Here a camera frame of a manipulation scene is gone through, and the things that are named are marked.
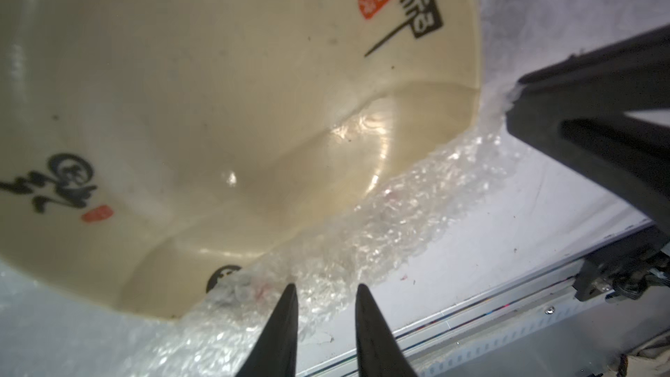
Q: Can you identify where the cream yellow plate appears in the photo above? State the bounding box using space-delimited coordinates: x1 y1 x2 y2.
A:
1 0 482 319

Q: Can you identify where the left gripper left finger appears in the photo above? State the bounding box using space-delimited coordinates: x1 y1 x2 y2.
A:
237 284 298 377

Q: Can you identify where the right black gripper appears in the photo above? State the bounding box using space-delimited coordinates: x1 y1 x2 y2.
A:
506 26 669 232

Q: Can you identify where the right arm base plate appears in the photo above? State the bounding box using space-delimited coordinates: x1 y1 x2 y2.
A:
573 225 669 302

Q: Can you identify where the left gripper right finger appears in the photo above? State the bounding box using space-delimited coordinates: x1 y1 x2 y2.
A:
355 284 417 377

